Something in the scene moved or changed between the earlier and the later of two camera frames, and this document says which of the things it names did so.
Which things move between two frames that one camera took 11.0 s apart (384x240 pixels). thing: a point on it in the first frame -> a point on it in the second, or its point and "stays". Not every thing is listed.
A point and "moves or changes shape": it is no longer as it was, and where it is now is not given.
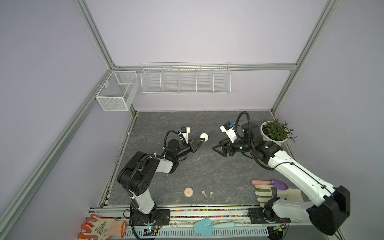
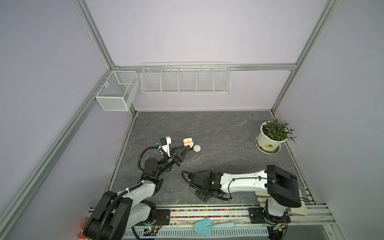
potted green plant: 274,131 stays
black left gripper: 193,146 -> 174,152
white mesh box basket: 117,91 stays
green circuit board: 150,231 stays
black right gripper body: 234,148 -> 203,196
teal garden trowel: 204,226 stays
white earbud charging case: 204,135 moves or changes shape
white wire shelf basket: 186,78 stays
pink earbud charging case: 188,192 moves or changes shape
